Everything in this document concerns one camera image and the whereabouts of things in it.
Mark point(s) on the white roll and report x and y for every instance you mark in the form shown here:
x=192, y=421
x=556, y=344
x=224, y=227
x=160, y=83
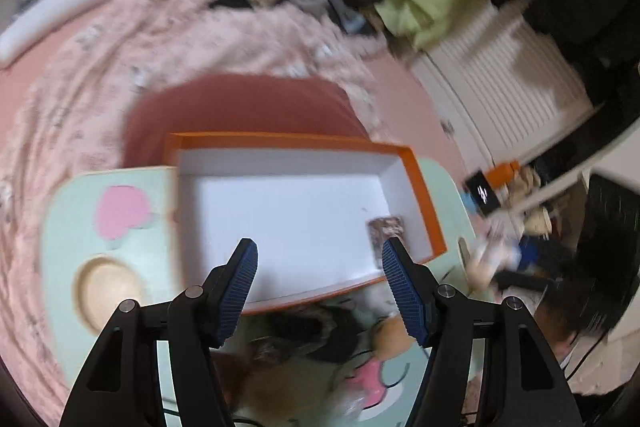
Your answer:
x=50, y=12

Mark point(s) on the orange round plush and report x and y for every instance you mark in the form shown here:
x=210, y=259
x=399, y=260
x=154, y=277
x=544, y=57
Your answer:
x=392, y=339

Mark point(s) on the beige plush toy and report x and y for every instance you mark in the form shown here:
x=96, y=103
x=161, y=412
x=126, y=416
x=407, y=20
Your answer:
x=487, y=259

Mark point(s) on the pink printed blanket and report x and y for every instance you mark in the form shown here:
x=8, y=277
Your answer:
x=150, y=32

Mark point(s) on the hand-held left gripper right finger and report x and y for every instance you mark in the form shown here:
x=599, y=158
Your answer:
x=404, y=294

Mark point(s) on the orange cardboard box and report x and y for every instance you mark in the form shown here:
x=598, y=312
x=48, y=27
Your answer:
x=300, y=207

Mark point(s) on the mint green lap table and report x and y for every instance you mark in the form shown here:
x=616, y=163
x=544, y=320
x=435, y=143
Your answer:
x=70, y=232

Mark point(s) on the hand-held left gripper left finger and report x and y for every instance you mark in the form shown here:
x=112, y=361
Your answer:
x=237, y=294

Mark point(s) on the pink small item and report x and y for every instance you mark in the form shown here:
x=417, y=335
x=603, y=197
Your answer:
x=370, y=379

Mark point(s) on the red cushion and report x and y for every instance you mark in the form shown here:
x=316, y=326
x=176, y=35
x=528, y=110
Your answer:
x=240, y=107

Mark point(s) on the dark furry item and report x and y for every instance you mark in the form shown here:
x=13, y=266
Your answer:
x=310, y=334

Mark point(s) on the small orange box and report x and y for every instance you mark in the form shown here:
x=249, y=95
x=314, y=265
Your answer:
x=504, y=173

